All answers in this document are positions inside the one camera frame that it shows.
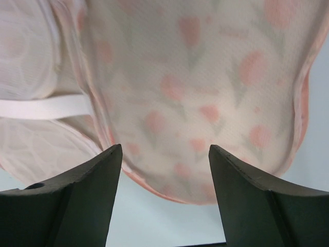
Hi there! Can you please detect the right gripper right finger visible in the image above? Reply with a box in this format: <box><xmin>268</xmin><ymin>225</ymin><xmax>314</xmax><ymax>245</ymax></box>
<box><xmin>209</xmin><ymin>145</ymin><xmax>328</xmax><ymax>246</ymax></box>

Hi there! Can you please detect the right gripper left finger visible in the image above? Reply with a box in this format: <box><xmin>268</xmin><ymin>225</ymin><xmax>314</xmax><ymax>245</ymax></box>
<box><xmin>1</xmin><ymin>145</ymin><xmax>122</xmax><ymax>247</ymax></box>

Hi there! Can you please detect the pink floral mesh laundry bag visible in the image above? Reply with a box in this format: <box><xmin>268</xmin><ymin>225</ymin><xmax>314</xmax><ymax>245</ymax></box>
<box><xmin>1</xmin><ymin>1</ymin><xmax>328</xmax><ymax>204</ymax></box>

